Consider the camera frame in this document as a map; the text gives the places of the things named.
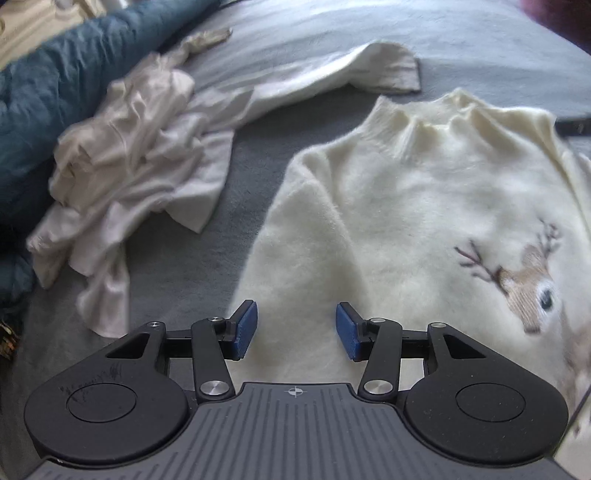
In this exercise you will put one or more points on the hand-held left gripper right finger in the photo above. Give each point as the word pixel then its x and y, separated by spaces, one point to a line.
pixel 348 332

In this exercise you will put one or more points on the beige satin garment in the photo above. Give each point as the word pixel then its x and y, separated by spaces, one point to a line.
pixel 138 120

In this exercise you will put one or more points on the black flat object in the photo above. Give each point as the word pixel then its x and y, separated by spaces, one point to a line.
pixel 572 127

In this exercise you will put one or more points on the cream deer print sweater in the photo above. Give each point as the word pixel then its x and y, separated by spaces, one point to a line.
pixel 392 207

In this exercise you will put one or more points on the dark maroon curtain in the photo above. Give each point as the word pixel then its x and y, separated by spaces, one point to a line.
pixel 549 16

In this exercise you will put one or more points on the white ribbed cuff sweater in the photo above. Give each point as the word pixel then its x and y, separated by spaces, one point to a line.
pixel 323 78

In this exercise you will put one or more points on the cream carved headboard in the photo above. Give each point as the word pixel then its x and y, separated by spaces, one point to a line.
pixel 27 37

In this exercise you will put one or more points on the grey bed blanket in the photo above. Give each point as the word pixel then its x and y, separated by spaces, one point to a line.
pixel 461 60

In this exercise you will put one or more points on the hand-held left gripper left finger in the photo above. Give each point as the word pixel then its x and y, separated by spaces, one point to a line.
pixel 244 330

